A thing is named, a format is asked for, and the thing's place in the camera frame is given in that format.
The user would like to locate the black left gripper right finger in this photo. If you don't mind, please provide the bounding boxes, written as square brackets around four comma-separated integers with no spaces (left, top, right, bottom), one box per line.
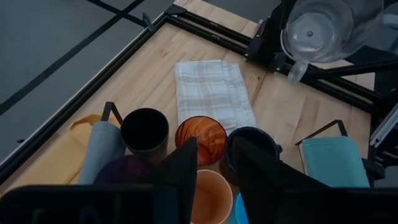
[231,136,330,224]

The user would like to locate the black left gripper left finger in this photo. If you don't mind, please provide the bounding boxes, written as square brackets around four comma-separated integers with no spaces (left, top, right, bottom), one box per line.
[152,138,198,224]

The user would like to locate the blue plastic mug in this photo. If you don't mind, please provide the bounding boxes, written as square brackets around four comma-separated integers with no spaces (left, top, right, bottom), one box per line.
[228,192,249,224]

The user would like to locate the peach plastic cup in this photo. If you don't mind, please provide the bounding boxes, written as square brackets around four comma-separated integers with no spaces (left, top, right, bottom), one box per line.
[190,169,234,224]

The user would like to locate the orange translucent tumbler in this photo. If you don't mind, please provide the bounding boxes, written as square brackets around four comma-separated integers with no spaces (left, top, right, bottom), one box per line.
[175,115,228,167]

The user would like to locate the black mug with handle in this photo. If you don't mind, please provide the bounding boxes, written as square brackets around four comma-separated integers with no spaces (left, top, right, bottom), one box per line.
[219,126,283,187]

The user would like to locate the black cup without handle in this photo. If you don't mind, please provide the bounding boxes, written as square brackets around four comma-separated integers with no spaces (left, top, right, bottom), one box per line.
[120,107,170,164]

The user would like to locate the purple translucent tumbler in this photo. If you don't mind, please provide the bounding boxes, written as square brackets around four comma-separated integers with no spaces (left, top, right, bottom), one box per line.
[93,154,164,187]

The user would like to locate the clear plastic mug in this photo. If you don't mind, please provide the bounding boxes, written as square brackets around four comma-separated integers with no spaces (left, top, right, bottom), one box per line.
[279,0,386,84]

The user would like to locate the teal cloth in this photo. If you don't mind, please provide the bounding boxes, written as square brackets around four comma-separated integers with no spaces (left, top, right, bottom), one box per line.
[300,136,371,189]

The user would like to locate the white plaid cloth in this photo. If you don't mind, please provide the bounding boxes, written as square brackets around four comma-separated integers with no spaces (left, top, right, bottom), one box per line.
[174,59,257,133]

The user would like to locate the grey cloth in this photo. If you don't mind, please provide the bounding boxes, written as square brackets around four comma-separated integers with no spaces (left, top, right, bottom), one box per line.
[76,120,127,186]

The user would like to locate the yellow cloth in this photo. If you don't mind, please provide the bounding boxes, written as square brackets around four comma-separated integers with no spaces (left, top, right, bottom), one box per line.
[9,114,122,186]

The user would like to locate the wooden shelf with black frame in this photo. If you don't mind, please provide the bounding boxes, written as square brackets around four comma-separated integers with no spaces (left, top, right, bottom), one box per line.
[70,101,371,224]

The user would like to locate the black table rail frame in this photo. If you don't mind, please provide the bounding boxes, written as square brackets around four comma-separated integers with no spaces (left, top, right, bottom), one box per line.
[0,2,398,187]

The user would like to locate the black frame clamp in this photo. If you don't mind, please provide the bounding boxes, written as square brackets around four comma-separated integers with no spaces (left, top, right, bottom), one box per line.
[142,11,156,32]

